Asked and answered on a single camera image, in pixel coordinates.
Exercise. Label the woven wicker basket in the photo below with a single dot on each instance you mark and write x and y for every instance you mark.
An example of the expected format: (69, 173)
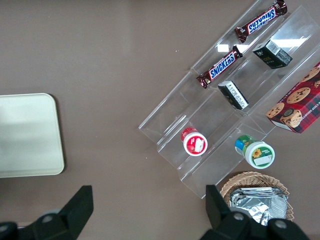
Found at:
(250, 178)

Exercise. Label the red lidded small jar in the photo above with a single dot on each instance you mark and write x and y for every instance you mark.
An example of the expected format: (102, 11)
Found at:
(194, 143)

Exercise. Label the clear acrylic stepped display riser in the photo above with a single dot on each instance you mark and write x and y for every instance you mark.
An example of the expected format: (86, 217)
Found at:
(195, 107)
(295, 30)

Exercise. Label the green sunflower lidded jar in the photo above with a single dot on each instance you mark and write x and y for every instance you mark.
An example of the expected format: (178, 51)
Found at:
(257, 153)

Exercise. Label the foil wrapped sandwich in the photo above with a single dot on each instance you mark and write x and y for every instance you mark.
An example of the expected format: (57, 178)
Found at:
(257, 202)

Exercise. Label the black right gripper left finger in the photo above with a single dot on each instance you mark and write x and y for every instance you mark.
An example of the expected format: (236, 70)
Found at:
(72, 215)

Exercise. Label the red chocolate chip shortbread box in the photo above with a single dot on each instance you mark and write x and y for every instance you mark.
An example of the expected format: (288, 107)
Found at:
(297, 105)

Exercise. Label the cream plastic tray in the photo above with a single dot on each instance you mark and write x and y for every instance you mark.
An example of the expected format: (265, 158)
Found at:
(27, 135)

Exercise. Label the Snickers chocolate bar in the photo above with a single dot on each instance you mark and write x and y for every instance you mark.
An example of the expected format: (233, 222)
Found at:
(261, 20)
(221, 66)

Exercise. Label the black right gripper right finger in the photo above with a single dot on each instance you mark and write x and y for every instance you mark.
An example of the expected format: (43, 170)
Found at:
(220, 220)

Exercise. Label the dark green small carton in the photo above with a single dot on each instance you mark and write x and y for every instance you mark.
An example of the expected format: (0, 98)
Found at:
(272, 53)
(233, 95)

